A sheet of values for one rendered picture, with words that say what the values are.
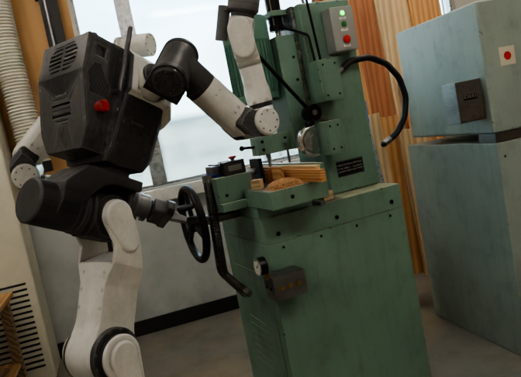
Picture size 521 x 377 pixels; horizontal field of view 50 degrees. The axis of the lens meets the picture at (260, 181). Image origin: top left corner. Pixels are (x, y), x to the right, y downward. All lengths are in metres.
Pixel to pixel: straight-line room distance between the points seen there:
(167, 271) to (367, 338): 1.66
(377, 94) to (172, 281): 1.75
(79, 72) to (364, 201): 1.11
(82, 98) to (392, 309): 1.37
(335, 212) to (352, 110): 0.42
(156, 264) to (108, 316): 2.00
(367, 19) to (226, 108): 2.40
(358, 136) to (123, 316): 1.14
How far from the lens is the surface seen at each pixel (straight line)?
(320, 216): 1.98
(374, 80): 3.71
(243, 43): 1.54
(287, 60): 2.11
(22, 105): 3.24
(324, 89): 2.03
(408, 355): 2.30
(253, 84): 1.55
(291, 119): 2.09
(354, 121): 2.18
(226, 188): 1.95
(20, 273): 3.18
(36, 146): 1.79
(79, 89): 1.44
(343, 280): 2.06
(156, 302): 3.53
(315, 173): 1.79
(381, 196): 2.11
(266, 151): 2.08
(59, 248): 3.45
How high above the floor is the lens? 1.12
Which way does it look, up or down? 6 degrees down
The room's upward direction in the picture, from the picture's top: 11 degrees counter-clockwise
